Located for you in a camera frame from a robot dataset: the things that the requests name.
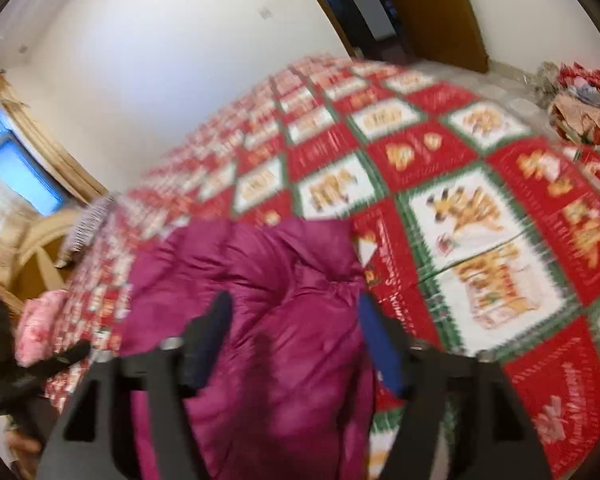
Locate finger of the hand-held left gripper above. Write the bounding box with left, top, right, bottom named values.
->
left=10, top=341, right=92, bottom=386

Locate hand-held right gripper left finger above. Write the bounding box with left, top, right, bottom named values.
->
left=37, top=290, right=233, bottom=480

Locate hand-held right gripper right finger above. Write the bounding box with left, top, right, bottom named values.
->
left=357, top=292, right=553, bottom=480

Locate magenta puffer jacket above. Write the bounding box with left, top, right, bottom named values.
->
left=115, top=217, right=381, bottom=480

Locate pink pillow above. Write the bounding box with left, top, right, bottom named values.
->
left=15, top=290, right=71, bottom=368

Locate cream wooden headboard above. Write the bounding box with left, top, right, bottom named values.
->
left=10, top=207, right=86, bottom=306

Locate grey striped pillow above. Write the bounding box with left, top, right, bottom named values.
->
left=62, top=195, right=123, bottom=266

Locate red white printed blanket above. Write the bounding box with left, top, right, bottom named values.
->
left=45, top=55, right=600, bottom=480

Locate window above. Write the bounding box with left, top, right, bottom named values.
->
left=0, top=100, right=66, bottom=216

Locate beige curtain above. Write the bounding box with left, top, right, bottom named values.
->
left=0, top=72, right=108, bottom=206

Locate pile of mixed clutter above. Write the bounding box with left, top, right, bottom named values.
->
left=535, top=60, right=600, bottom=146

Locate brown wooden door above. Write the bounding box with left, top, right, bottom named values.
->
left=370, top=0, right=491, bottom=73

